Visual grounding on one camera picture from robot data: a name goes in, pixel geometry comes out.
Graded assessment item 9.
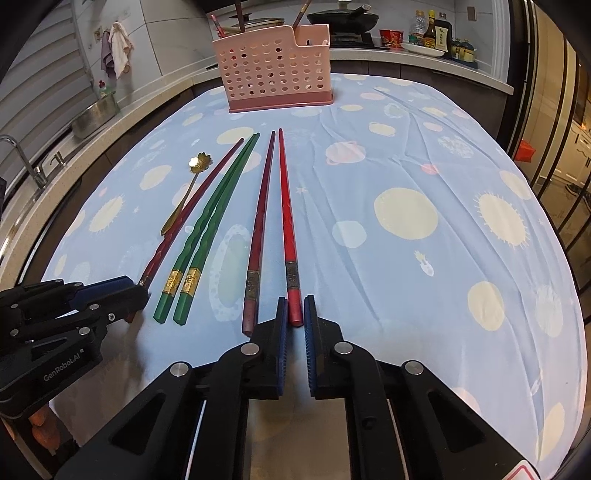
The seasoning jar set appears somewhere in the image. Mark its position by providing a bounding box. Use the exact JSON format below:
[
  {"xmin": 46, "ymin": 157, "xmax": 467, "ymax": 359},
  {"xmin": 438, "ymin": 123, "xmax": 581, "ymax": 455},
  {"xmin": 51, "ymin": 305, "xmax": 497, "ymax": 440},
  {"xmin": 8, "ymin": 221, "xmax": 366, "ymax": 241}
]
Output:
[{"xmin": 451, "ymin": 38, "xmax": 478, "ymax": 70}]

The maroon chopstick gold band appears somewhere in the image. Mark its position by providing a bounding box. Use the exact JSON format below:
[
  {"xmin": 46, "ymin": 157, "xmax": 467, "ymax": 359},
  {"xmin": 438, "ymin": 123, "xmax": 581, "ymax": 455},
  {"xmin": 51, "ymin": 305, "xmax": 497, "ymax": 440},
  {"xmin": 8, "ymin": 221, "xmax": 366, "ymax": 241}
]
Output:
[{"xmin": 235, "ymin": 0, "xmax": 245, "ymax": 33}]

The steel sink basin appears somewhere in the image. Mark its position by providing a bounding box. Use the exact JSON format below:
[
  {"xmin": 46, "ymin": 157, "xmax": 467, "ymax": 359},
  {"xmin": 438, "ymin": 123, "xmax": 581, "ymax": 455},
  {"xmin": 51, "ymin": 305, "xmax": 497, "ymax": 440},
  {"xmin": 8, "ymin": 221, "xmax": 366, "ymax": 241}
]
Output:
[{"xmin": 1, "ymin": 135, "xmax": 100, "ymax": 263}]

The pink perforated utensil holder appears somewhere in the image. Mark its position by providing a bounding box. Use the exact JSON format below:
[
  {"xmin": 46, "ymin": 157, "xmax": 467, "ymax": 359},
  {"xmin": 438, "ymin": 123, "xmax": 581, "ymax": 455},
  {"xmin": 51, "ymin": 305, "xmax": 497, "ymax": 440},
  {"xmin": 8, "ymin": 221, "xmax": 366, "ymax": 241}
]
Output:
[{"xmin": 212, "ymin": 24, "xmax": 334, "ymax": 113}]

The gold flower spoon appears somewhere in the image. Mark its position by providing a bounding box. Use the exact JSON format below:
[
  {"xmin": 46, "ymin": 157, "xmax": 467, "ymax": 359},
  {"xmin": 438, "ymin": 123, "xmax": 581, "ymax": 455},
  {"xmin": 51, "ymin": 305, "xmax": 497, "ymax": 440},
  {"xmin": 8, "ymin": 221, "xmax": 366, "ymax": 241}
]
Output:
[{"xmin": 160, "ymin": 152, "xmax": 211, "ymax": 236}]

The amber sauce bottle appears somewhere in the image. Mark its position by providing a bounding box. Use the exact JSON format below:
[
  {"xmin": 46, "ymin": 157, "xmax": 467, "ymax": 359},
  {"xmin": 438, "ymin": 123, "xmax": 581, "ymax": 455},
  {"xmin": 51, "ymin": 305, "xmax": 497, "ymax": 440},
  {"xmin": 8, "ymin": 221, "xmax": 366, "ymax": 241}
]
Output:
[{"xmin": 423, "ymin": 10, "xmax": 437, "ymax": 49}]

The stainless steel pot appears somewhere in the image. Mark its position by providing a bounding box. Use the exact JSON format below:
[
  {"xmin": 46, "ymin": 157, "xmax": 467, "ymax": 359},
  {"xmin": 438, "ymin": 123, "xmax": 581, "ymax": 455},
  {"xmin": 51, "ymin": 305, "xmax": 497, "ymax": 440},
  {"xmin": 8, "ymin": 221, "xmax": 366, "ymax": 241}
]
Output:
[{"xmin": 70, "ymin": 93, "xmax": 120, "ymax": 140}]

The dark brown chopstick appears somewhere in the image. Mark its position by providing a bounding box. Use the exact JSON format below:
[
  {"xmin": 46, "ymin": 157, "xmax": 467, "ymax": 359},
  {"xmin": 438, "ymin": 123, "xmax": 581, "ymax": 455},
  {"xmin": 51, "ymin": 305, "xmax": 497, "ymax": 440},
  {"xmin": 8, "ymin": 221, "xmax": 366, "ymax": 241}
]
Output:
[{"xmin": 293, "ymin": 0, "xmax": 312, "ymax": 30}]

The white plate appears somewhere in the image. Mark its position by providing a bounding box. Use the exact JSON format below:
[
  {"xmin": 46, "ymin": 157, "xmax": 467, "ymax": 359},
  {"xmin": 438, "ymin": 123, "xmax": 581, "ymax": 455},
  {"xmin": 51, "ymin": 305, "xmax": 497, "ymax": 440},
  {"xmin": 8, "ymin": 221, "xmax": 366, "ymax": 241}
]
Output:
[{"xmin": 402, "ymin": 42, "xmax": 444, "ymax": 58}]

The green dish soap bottle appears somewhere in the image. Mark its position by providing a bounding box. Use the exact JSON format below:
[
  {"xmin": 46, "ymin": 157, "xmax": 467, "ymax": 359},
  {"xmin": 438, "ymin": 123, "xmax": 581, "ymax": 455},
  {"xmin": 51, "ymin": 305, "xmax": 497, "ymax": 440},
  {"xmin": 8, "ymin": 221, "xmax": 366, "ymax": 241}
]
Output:
[{"xmin": 98, "ymin": 80, "xmax": 116, "ymax": 98}]

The dark red chopstick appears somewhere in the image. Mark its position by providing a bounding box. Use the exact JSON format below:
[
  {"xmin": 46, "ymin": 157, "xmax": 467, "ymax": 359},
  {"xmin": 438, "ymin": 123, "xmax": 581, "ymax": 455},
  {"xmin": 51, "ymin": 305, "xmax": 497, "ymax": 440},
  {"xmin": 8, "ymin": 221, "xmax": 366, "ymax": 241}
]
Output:
[{"xmin": 242, "ymin": 131, "xmax": 276, "ymax": 337}]

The red instant noodle cup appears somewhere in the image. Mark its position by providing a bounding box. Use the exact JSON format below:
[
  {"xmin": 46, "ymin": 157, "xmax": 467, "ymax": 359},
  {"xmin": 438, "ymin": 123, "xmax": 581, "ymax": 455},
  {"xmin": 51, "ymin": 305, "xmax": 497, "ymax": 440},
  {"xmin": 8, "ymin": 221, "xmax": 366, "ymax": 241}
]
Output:
[{"xmin": 380, "ymin": 29, "xmax": 404, "ymax": 50}]

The black gas stove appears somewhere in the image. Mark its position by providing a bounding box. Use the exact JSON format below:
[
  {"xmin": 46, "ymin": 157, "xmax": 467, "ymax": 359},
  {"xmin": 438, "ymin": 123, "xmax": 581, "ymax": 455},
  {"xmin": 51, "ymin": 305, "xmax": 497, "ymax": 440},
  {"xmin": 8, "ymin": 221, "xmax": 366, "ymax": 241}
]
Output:
[{"xmin": 331, "ymin": 32, "xmax": 376, "ymax": 49}]

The dark soy sauce bottle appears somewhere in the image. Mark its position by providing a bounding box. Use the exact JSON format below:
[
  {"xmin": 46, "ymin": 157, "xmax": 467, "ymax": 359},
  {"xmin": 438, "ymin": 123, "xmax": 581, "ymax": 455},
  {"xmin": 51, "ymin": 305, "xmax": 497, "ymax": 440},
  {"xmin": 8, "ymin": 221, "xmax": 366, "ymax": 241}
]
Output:
[{"xmin": 434, "ymin": 12, "xmax": 453, "ymax": 58}]

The chrome sink faucet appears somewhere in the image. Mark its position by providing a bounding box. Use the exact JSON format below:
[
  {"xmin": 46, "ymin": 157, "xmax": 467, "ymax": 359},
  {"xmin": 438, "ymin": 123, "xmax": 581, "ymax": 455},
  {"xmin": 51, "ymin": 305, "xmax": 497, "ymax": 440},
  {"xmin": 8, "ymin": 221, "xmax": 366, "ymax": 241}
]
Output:
[{"xmin": 0, "ymin": 134, "xmax": 48, "ymax": 190}]

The green chopstick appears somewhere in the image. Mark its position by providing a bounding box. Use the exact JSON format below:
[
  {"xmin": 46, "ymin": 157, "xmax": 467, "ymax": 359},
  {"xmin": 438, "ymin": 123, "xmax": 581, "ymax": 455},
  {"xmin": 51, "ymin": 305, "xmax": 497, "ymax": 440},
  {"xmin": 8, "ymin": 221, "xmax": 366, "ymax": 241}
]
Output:
[
  {"xmin": 173, "ymin": 133, "xmax": 260, "ymax": 325},
  {"xmin": 153, "ymin": 133, "xmax": 256, "ymax": 324}
]

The left hand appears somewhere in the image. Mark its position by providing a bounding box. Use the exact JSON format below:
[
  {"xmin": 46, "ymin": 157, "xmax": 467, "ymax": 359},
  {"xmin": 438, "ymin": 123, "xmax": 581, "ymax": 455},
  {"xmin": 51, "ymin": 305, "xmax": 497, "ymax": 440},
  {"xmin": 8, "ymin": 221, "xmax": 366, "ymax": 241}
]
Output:
[{"xmin": 28, "ymin": 404, "xmax": 61, "ymax": 454}]

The red chopstick gold band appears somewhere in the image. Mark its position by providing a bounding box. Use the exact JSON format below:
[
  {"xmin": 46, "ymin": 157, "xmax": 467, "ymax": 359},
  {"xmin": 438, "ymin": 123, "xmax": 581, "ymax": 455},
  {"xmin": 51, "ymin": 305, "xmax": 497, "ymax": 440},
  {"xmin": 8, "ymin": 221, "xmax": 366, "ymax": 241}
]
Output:
[{"xmin": 209, "ymin": 14, "xmax": 226, "ymax": 38}]

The bright red chopstick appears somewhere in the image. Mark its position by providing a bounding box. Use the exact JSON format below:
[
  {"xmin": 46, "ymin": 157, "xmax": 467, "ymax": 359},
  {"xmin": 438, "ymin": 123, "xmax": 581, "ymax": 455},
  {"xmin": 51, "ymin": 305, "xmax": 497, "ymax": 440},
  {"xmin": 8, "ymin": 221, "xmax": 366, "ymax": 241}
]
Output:
[{"xmin": 279, "ymin": 129, "xmax": 304, "ymax": 328}]

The light blue planet tablecloth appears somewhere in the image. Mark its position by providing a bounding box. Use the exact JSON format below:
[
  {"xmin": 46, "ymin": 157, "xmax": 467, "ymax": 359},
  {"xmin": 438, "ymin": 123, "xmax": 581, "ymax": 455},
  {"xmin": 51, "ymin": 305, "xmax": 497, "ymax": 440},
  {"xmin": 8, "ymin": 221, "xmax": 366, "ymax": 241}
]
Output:
[{"xmin": 45, "ymin": 75, "xmax": 587, "ymax": 479}]

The white ceramic spoon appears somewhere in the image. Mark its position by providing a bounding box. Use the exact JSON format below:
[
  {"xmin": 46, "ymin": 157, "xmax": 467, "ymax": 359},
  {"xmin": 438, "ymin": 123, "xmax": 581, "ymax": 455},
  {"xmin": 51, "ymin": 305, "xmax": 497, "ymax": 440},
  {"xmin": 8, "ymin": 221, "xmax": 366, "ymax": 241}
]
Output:
[{"xmin": 306, "ymin": 39, "xmax": 329, "ymax": 46}]

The purple hanging cloth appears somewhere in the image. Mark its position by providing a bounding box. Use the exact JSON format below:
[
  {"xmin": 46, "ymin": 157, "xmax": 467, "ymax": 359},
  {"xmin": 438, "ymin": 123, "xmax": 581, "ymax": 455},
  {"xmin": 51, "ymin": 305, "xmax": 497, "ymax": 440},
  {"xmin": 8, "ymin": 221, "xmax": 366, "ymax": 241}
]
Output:
[{"xmin": 100, "ymin": 30, "xmax": 116, "ymax": 79}]

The black wok with lid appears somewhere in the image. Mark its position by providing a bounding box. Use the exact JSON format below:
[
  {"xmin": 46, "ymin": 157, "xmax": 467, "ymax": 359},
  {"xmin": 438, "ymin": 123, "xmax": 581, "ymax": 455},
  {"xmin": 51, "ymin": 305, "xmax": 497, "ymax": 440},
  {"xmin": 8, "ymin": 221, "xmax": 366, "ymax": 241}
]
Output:
[{"xmin": 307, "ymin": 4, "xmax": 379, "ymax": 34}]

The white hanging towel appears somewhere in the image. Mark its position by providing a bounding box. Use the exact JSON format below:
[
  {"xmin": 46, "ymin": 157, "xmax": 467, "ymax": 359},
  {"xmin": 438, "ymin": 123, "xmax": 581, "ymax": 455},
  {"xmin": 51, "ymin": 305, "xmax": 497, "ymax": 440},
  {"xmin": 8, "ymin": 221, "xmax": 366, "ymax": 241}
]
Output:
[{"xmin": 109, "ymin": 22, "xmax": 133, "ymax": 79}]

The clear plastic bottle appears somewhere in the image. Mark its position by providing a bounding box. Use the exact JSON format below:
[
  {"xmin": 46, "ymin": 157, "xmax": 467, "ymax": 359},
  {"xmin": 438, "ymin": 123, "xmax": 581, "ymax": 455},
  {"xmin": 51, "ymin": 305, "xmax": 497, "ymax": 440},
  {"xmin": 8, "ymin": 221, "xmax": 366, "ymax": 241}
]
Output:
[{"xmin": 409, "ymin": 10, "xmax": 428, "ymax": 46}]

